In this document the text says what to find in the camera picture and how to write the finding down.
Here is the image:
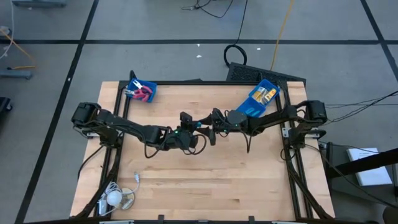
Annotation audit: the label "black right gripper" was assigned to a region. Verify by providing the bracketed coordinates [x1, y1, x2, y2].
[197, 107, 249, 146]

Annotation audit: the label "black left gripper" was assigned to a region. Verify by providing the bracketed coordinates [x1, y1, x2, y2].
[163, 111, 200, 150]

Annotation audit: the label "yellow battery packets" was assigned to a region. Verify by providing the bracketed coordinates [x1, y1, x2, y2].
[252, 87, 266, 101]

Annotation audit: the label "blue plastic bin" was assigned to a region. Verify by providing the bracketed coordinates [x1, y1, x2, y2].
[236, 78, 281, 118]
[126, 78, 158, 103]

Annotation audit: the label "black perforated computer case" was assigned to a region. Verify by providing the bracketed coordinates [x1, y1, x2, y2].
[226, 62, 307, 84]

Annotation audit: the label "round wooden lamp base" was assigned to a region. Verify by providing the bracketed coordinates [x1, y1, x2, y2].
[119, 187, 136, 210]

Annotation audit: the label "white ball lamp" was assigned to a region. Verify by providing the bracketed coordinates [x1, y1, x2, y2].
[106, 189, 123, 207]

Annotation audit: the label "black metal beam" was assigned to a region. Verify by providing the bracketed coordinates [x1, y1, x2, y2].
[326, 147, 398, 180]

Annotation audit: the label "white booklet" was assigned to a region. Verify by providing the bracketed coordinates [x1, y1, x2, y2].
[346, 147, 393, 187]

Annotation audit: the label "grey stand foot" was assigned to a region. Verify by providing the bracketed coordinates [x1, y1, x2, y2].
[0, 68, 34, 80]
[11, 0, 68, 9]

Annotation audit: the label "black object at edge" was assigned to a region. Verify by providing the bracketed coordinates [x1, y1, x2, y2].
[0, 96, 13, 121]

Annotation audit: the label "dark round object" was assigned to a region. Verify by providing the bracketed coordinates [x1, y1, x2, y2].
[382, 207, 398, 224]

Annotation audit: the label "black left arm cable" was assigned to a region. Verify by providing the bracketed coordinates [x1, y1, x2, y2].
[143, 133, 208, 159]

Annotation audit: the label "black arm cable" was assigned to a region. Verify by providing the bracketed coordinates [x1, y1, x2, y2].
[244, 129, 253, 154]
[143, 133, 208, 159]

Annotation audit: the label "black aluminium table frame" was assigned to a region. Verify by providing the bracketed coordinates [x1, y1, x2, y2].
[73, 70, 333, 222]

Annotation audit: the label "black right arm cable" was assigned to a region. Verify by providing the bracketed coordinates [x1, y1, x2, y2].
[244, 129, 253, 154]

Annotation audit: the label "white lamp cable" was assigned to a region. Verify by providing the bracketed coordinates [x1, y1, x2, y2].
[101, 172, 141, 215]

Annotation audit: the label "black hanging cable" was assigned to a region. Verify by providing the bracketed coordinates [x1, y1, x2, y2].
[223, 0, 249, 68]

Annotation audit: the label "black left base cable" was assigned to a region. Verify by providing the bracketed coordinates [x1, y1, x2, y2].
[77, 144, 105, 181]

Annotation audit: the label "black floor cable with plug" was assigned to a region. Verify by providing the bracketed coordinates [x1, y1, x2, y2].
[182, 0, 234, 19]

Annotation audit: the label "yellow hanging cable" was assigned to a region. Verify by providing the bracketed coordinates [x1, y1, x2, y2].
[269, 0, 295, 72]

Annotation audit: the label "thin black floor cable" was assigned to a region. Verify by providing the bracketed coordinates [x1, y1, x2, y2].
[323, 93, 398, 125]
[323, 90, 398, 108]

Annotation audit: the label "long black floor cable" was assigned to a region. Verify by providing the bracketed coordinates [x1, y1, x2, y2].
[310, 144, 398, 209]

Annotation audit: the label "yellow floor cable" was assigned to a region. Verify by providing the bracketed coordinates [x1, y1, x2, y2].
[0, 28, 37, 71]

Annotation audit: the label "white floor cable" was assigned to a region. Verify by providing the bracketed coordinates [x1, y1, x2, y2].
[0, 0, 16, 60]

